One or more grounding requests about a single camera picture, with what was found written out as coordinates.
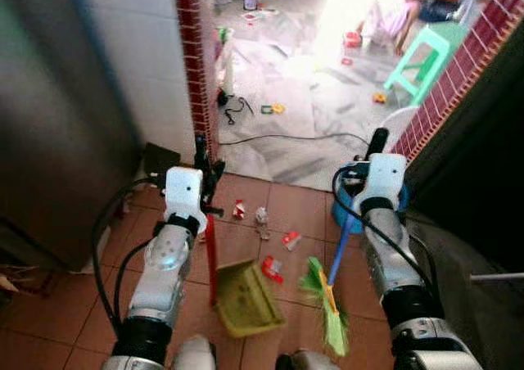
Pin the crumpled clear wrapper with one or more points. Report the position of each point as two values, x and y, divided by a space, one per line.
262 217

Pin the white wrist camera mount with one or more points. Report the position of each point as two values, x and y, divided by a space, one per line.
184 191
387 176

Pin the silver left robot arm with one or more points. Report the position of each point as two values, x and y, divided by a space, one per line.
164 263

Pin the robot left leg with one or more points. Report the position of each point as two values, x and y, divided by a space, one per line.
195 355

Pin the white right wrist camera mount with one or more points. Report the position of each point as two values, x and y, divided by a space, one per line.
387 176

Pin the green plastic stool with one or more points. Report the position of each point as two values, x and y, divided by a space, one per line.
434 41

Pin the grey floor mat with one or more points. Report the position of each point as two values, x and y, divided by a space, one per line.
483 321

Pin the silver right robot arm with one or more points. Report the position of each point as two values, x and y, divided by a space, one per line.
393 255

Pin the red white wrapper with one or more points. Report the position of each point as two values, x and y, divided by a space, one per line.
238 210
272 269
291 239

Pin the blue plastic bucket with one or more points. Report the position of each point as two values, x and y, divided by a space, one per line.
342 216

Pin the small yellow toy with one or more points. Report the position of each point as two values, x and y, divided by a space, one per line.
380 97

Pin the robot right leg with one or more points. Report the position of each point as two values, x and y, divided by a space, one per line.
307 360

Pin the grey folding chair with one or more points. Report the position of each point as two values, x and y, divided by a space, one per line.
495 277

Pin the robot leg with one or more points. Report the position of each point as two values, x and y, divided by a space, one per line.
307 360
195 355

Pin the green and yellow toy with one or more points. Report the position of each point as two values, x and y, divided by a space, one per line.
273 108

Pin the small red bowl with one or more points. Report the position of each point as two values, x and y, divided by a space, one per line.
352 39

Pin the grey metal fridge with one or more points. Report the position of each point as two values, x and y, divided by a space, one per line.
57 116

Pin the sitting child in pink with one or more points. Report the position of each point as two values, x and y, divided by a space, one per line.
397 18

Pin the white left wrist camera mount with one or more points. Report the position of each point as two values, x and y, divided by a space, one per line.
184 191

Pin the small black box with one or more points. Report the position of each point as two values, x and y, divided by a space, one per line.
161 157

